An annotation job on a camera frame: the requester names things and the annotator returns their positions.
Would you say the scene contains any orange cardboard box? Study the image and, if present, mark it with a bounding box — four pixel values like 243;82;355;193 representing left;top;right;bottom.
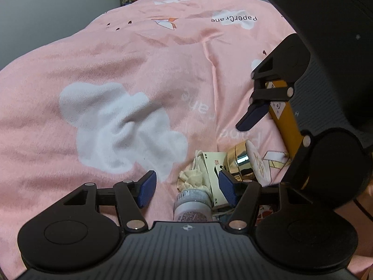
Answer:
265;79;310;191

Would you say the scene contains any white bottle with label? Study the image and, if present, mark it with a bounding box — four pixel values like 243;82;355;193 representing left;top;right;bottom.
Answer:
173;189;214;221

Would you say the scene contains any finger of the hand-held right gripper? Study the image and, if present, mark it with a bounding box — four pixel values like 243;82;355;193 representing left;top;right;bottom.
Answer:
235;36;294;132
280;131;314;188

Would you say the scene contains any small tan cardboard box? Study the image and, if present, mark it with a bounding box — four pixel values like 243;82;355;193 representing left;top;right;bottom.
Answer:
195;151;237;214

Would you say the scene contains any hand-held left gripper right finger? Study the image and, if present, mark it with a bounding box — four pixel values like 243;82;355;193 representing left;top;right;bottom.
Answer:
218;170;321;231

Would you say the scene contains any black cable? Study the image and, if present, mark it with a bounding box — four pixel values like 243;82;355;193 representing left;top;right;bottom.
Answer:
352;198;373;220

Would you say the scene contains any shiny metallic cosmetic jar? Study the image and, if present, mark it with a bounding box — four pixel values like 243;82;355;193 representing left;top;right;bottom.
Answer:
227;139;273;188

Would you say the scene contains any pink printed blanket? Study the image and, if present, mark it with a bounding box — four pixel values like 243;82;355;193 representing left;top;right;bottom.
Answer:
0;0;373;280

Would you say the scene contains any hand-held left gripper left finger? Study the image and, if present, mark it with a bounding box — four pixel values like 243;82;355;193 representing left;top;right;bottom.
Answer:
55;170;158;233

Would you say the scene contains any cream drawstring pouch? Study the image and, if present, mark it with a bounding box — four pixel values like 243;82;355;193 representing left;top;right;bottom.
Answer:
176;157;211;193

